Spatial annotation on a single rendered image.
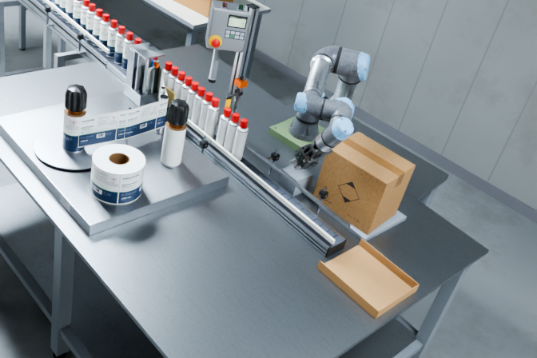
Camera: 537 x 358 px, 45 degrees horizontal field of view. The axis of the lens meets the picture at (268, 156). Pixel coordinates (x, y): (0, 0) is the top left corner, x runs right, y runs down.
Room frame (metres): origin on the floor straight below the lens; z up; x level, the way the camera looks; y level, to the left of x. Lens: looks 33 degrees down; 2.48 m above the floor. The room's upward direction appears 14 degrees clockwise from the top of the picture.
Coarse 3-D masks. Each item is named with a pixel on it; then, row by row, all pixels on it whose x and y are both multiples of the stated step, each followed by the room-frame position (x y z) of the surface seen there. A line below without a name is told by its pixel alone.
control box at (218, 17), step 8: (216, 0) 2.68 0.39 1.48; (216, 8) 2.59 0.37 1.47; (224, 8) 2.61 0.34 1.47; (232, 8) 2.63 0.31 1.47; (216, 16) 2.59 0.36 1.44; (224, 16) 2.60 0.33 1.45; (248, 16) 2.62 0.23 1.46; (208, 24) 2.65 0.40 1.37; (216, 24) 2.59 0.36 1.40; (224, 24) 2.60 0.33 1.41; (248, 24) 2.62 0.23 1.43; (208, 32) 2.60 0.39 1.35; (216, 32) 2.59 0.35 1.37; (224, 32) 2.60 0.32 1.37; (208, 40) 2.59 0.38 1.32; (224, 40) 2.60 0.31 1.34; (232, 40) 2.61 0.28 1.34; (240, 40) 2.62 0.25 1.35; (216, 48) 2.59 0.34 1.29; (224, 48) 2.60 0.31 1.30; (232, 48) 2.61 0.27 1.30; (240, 48) 2.62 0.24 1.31
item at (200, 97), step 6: (198, 90) 2.58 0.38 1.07; (204, 90) 2.58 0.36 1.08; (198, 96) 2.57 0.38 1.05; (204, 96) 2.59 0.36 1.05; (198, 102) 2.56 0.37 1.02; (198, 108) 2.56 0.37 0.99; (192, 114) 2.58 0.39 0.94; (198, 114) 2.56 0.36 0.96; (192, 120) 2.57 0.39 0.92; (198, 120) 2.57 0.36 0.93
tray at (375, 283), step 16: (352, 256) 2.00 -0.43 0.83; (368, 256) 2.02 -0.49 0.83; (336, 272) 1.88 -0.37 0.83; (352, 272) 1.90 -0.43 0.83; (368, 272) 1.92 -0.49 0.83; (384, 272) 1.95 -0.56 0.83; (400, 272) 1.94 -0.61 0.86; (352, 288) 1.77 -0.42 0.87; (368, 288) 1.83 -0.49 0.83; (384, 288) 1.86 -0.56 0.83; (400, 288) 1.88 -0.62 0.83; (416, 288) 1.88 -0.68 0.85; (368, 304) 1.72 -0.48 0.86; (384, 304) 1.77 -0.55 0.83
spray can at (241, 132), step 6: (246, 120) 2.41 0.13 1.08; (240, 126) 2.39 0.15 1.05; (246, 126) 2.40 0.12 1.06; (240, 132) 2.38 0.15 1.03; (246, 132) 2.39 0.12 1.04; (234, 138) 2.40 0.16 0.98; (240, 138) 2.38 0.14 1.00; (234, 144) 2.39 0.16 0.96; (240, 144) 2.38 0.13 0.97; (234, 150) 2.38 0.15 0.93; (240, 150) 2.38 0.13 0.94; (234, 156) 2.38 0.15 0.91; (240, 156) 2.38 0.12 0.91
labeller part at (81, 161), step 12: (48, 132) 2.22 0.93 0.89; (60, 132) 2.25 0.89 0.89; (36, 144) 2.12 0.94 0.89; (48, 144) 2.14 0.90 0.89; (60, 144) 2.16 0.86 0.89; (108, 144) 2.25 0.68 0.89; (48, 156) 2.06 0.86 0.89; (60, 156) 2.08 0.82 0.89; (72, 156) 2.10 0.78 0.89; (84, 156) 2.12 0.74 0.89; (60, 168) 2.01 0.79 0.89; (72, 168) 2.03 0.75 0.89; (84, 168) 2.05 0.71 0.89
